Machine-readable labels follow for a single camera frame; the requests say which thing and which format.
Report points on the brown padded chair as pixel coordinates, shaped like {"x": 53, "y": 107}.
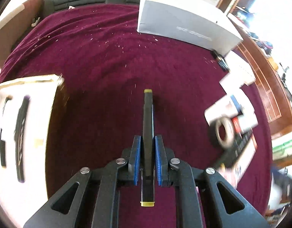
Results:
{"x": 13, "y": 26}

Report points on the grey rectangular cardboard box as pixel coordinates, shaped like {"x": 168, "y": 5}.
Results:
{"x": 192, "y": 21}

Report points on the black marker yellow caps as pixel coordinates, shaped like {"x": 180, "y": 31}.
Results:
{"x": 148, "y": 155}

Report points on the black tape roll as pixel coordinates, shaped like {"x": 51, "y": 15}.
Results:
{"x": 222, "y": 132}

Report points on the maroon velvet table cloth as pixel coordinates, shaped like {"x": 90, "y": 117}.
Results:
{"x": 107, "y": 64}

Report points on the black marker purple band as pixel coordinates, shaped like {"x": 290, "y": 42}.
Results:
{"x": 19, "y": 138}

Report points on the white tray gold rim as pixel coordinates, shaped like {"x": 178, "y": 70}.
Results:
{"x": 29, "y": 108}

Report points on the long white printed box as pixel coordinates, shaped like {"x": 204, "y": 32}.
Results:
{"x": 237, "y": 107}

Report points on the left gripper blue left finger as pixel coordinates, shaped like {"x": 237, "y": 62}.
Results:
{"x": 91, "y": 192}

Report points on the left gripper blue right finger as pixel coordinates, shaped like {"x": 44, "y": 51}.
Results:
{"x": 203, "y": 197}

